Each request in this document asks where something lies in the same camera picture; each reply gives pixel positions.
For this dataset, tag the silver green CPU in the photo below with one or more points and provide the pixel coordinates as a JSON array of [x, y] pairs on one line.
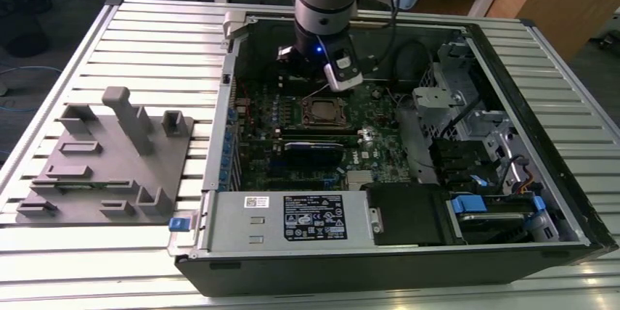
[[326, 112]]

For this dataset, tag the CPU socket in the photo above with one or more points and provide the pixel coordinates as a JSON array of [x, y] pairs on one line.
[[350, 120]]

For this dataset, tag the perforated metal drive cage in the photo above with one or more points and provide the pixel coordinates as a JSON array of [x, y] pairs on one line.
[[431, 77]]

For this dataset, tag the black graphics card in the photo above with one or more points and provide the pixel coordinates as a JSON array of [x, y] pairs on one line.
[[313, 157]]

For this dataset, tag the silver finned heatsink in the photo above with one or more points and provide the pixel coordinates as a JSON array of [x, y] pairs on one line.
[[361, 176]]

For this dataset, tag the green motherboard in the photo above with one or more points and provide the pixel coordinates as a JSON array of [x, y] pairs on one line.
[[387, 172]]

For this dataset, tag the grey parts rack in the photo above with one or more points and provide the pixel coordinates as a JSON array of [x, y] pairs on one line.
[[122, 165]]

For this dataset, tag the blue disk carrier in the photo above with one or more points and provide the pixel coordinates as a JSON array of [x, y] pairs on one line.
[[467, 203]]

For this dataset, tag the silver power supply unit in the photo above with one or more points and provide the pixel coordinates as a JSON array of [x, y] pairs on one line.
[[233, 230]]

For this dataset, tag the blue plastic latch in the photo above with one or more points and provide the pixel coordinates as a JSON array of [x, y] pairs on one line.
[[179, 224]]

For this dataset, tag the black office chair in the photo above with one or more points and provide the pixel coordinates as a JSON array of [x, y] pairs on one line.
[[30, 39]]

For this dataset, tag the green RAM stick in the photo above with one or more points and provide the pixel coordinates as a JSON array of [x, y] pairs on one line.
[[81, 185]]

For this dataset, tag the black PC case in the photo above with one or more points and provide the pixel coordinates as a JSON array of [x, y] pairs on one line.
[[339, 273]]

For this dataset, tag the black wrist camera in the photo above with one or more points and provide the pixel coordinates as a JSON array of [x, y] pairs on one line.
[[286, 53]]

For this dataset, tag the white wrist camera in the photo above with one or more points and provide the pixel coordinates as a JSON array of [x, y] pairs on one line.
[[345, 77]]

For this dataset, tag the silver metal bracket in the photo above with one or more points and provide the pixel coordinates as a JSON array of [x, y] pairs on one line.
[[429, 105]]

